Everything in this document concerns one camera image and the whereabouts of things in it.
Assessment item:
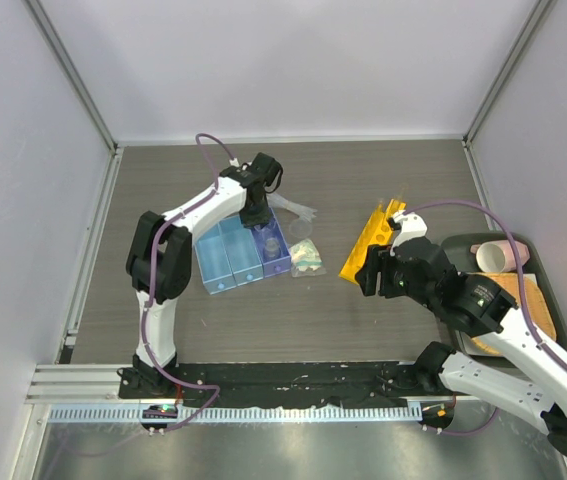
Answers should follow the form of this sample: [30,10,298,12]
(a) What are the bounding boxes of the larger clear glass beaker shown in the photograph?
[254,221,276,242]

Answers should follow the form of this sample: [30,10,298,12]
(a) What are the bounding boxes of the clear plastic pipettes bundle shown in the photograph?
[267,192,317,222]

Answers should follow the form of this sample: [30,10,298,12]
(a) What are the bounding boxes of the small clear glass beaker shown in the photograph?
[263,237,281,262]

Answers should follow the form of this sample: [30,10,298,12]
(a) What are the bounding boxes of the blue three-compartment organizer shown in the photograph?
[194,209,291,295]

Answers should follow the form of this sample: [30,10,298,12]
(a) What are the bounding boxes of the plastic bag with gloves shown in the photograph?
[289,238,325,278]

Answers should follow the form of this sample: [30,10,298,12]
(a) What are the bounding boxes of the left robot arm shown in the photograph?
[125,153,283,399]

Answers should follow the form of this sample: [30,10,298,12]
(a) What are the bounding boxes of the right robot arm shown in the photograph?
[355,237,567,457]

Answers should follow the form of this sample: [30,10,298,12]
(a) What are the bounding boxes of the yellow test tube rack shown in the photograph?
[339,199,406,284]

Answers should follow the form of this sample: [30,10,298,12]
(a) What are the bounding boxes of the dark grey tray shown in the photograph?
[436,230,567,356]

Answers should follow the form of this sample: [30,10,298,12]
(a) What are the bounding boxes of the pink paper cup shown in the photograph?
[470,240,531,273]

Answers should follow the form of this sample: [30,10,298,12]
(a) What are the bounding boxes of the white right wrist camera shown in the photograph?
[388,210,428,247]

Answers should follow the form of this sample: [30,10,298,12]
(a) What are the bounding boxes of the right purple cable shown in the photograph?
[402,198,567,435]

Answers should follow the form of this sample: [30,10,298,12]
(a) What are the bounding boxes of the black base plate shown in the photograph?
[117,361,452,409]

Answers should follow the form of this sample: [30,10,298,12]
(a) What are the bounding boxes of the white slotted cable duct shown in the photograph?
[48,402,422,424]

